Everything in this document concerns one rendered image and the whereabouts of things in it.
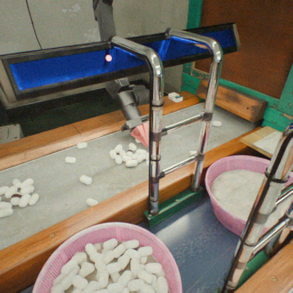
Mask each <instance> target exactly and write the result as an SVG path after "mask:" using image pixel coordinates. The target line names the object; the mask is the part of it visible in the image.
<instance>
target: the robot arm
mask: <svg viewBox="0 0 293 293"><path fill-rule="evenodd" d="M112 3H113V0H93V13H94V18H95V20H96V21H98V28H99V32H100V36H101V41H104V40H106V41H108V40H109V37H110V36H111V35H116V36H117V34H116V28H115V24H114V20H113V6H112ZM105 86H106V89H107V91H108V92H109V94H110V96H112V99H116V101H117V103H118V104H119V106H120V109H121V111H122V113H123V116H124V117H125V119H126V123H125V124H124V125H123V126H122V127H121V131H122V132H123V131H126V130H131V131H130V134H131V135H132V136H133V137H134V138H136V139H137V140H139V141H141V142H142V144H143V145H144V146H145V147H147V148H148V147H149V137H148V134H149V124H148V121H147V119H149V114H148V115H146V116H142V115H141V112H140V110H139V109H138V106H141V105H147V104H149V90H148V89H146V88H145V86H144V85H130V84H129V82H128V78H122V79H119V80H113V81H108V82H105Z"/></svg>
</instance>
